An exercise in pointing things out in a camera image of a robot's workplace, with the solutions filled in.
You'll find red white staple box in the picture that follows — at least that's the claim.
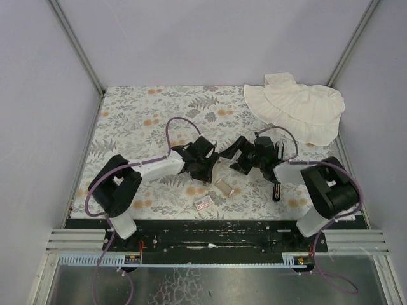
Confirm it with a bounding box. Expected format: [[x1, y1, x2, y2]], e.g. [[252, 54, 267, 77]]
[[194, 196, 214, 211]]

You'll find left aluminium frame post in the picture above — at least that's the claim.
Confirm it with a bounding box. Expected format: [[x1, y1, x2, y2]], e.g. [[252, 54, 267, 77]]
[[46, 0, 106, 96]]

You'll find white slotted cable duct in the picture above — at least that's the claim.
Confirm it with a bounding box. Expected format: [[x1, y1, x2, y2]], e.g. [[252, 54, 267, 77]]
[[59, 254, 142, 267]]

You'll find beige and black stapler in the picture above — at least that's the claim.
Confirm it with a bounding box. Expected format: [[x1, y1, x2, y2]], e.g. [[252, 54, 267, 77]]
[[207, 139, 221, 186]]

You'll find cream white cloth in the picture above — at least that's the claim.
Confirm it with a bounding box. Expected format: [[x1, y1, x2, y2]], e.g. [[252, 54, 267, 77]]
[[244, 72, 345, 146]]

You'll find right aluminium frame post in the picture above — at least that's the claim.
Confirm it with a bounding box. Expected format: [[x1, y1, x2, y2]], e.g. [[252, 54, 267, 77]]
[[326, 0, 382, 88]]

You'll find floral patterned table mat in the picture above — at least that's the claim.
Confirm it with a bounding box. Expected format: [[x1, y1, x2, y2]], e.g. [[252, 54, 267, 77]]
[[72, 85, 357, 220]]

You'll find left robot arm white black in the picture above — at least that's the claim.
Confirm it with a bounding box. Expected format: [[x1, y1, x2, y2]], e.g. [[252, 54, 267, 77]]
[[88, 135, 219, 240]]

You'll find aluminium frame post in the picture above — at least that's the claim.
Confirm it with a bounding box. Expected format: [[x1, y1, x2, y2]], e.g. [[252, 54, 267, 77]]
[[326, 0, 382, 88], [46, 0, 106, 96]]

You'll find aluminium extrusion crossbar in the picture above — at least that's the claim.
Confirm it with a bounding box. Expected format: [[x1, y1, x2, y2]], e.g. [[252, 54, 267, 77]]
[[46, 229, 389, 255]]

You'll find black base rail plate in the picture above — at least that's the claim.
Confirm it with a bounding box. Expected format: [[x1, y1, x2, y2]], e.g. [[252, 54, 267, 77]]
[[101, 218, 328, 274]]

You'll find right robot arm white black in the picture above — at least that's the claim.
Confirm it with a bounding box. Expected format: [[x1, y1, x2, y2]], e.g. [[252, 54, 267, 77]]
[[219, 136, 362, 237]]

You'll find cardboard staple tray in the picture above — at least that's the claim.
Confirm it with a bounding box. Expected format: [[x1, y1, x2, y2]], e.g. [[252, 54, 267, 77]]
[[214, 179, 235, 198]]

